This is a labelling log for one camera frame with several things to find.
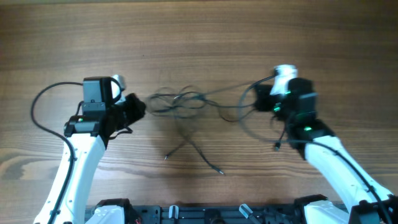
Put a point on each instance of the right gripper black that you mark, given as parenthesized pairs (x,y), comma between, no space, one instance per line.
(262,96)

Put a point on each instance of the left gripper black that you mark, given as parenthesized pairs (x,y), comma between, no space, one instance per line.
(138,108)

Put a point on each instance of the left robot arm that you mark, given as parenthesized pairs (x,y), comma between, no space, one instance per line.
(102,115)

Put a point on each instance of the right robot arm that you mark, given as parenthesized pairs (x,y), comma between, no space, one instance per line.
(293,102)

